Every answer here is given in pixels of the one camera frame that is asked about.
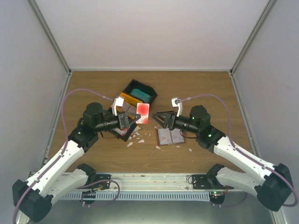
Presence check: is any yellow bin with white cards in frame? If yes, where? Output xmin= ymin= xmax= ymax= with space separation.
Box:
xmin=108 ymin=92 xmax=143 ymax=114

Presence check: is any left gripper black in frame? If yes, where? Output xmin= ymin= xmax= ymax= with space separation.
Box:
xmin=95 ymin=111 xmax=141 ymax=133

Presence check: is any aluminium front rail frame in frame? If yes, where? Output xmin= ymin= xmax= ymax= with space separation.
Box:
xmin=13 ymin=171 xmax=288 ymax=224

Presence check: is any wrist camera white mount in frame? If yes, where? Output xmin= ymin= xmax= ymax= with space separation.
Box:
xmin=112 ymin=96 xmax=124 ymax=116
xmin=171 ymin=98 xmax=183 ymax=117

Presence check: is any red white credit card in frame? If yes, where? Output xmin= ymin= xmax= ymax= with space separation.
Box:
xmin=136 ymin=103 xmax=150 ymax=124

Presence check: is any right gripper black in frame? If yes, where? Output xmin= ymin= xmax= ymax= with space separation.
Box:
xmin=152 ymin=110 xmax=200 ymax=135

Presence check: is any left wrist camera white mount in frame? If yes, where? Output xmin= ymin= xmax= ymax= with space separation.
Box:
xmin=112 ymin=96 xmax=124 ymax=116

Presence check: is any grey slotted cable duct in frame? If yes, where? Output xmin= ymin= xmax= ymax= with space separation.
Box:
xmin=62 ymin=191 xmax=211 ymax=201

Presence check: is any brown leather card holder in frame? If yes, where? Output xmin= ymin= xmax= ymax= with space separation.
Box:
xmin=156 ymin=128 xmax=186 ymax=146

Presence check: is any red white card stack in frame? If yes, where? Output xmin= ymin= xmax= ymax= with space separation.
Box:
xmin=115 ymin=128 xmax=129 ymax=136

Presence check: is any right aluminium corner post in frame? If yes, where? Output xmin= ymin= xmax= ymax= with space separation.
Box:
xmin=229 ymin=0 xmax=277 ymax=76

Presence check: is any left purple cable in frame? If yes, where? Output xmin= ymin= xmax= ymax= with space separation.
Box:
xmin=13 ymin=88 xmax=121 ymax=224

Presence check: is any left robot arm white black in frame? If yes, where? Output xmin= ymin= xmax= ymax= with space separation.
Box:
xmin=12 ymin=103 xmax=141 ymax=224

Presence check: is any black bin with red cards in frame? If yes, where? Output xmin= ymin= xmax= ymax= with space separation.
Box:
xmin=109 ymin=123 xmax=137 ymax=142

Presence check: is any aluminium corner post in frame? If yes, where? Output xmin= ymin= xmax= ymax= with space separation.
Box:
xmin=28 ymin=0 xmax=71 ymax=76
xmin=229 ymin=0 xmax=277 ymax=76

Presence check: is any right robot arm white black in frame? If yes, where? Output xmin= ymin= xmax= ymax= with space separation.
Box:
xmin=152 ymin=105 xmax=294 ymax=211

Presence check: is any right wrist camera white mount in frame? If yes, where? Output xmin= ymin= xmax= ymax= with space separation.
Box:
xmin=171 ymin=98 xmax=183 ymax=117

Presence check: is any black bin with teal cards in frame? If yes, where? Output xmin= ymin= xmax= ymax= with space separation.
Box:
xmin=122 ymin=79 xmax=157 ymax=104

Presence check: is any left aluminium corner post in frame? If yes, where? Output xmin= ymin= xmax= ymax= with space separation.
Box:
xmin=28 ymin=0 xmax=71 ymax=76

